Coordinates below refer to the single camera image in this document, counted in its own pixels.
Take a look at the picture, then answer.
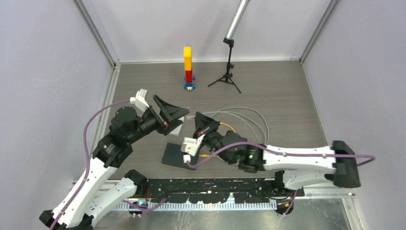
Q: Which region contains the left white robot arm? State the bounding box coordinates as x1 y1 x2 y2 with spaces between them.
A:
39 95 189 230

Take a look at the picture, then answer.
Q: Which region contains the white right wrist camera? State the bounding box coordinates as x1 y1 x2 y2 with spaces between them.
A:
180 134 205 163

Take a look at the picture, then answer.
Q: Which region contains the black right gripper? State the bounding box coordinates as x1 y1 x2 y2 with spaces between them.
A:
193 111 234 165

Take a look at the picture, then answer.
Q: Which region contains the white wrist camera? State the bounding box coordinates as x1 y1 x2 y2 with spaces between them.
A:
130 89 150 112
180 134 205 163

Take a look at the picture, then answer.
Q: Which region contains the yellow ethernet cable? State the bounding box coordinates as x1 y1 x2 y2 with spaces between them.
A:
199 122 237 160

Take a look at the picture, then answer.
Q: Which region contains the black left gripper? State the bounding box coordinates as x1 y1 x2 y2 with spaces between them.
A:
127 95 189 144

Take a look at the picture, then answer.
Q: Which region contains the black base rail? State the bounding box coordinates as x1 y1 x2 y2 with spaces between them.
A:
128 178 305 214

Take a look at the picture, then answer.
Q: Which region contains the white network switch box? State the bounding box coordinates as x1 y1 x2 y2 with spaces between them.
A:
169 117 184 136

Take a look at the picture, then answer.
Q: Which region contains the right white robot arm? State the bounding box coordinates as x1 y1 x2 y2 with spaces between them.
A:
193 112 361 197

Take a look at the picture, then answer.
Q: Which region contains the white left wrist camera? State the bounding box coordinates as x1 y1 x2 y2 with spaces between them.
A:
130 89 150 112

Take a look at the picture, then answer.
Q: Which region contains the grey ethernet cable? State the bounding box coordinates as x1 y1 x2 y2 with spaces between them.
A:
185 107 270 147

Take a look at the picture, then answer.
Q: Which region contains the dark grey foam pad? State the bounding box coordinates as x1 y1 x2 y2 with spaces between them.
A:
161 143 195 171

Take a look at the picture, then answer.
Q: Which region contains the colourful toy block tower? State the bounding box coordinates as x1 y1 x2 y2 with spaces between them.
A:
183 46 195 91

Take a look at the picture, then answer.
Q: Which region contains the black tripod with silver pole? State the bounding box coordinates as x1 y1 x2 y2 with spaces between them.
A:
208 0 250 93

